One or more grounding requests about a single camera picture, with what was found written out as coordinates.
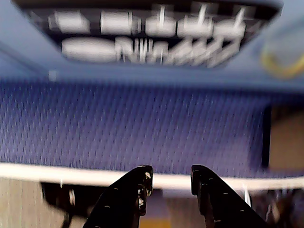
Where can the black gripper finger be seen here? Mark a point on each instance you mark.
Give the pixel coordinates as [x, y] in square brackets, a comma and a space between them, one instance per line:
[118, 204]
[225, 209]

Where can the black table clamp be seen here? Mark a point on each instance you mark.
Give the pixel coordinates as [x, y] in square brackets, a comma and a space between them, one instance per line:
[57, 197]

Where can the blue wooden toy kitchen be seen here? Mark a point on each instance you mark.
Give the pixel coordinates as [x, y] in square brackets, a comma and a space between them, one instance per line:
[23, 35]

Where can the blue door dishwasher print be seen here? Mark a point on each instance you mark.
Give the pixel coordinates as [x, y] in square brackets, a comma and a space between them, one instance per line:
[166, 73]

